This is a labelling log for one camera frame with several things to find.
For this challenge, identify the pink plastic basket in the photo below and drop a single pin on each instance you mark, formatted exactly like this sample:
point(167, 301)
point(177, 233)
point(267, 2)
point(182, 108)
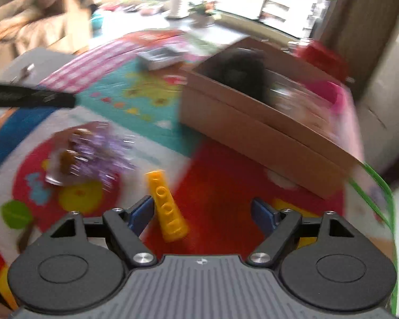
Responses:
point(331, 92)

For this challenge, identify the tan sofa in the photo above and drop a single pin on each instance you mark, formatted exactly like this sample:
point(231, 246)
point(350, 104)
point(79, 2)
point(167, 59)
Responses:
point(57, 25)

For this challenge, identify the colourful play mat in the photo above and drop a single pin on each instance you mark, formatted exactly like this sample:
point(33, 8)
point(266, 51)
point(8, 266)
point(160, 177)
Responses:
point(54, 260)

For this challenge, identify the pink cardboard box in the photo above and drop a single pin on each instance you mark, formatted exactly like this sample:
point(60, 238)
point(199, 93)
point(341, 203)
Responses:
point(268, 136)

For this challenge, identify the purple candy bag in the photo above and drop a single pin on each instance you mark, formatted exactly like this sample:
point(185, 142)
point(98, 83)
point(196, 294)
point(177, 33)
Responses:
point(90, 152)

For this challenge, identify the white battery charger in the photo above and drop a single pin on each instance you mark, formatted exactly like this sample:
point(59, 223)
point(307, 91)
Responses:
point(162, 57)

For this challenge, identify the grey curtain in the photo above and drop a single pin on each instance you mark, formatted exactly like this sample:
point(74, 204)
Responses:
point(358, 31)

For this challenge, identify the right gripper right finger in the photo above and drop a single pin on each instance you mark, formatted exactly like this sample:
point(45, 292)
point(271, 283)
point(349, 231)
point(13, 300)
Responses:
point(281, 233)

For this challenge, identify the grey low table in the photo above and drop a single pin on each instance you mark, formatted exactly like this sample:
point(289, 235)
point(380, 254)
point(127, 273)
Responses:
point(34, 66)

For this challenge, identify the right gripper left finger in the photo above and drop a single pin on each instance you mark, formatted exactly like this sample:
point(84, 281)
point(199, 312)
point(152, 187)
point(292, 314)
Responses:
point(123, 230)

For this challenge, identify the black plush toy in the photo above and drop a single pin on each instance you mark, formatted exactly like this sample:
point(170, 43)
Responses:
point(241, 69)

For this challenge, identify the teal plastic basin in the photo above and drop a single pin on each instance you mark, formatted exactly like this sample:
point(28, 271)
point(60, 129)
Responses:
point(97, 23)

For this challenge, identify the packaged bread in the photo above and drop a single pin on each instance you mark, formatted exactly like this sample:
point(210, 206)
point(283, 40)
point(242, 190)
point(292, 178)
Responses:
point(302, 105)

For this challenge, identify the flowering plant white pot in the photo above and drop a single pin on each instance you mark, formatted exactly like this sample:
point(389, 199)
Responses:
point(203, 14)

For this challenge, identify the yellow toy block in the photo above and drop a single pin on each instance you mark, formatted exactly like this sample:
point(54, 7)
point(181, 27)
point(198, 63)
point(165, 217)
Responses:
point(172, 223)

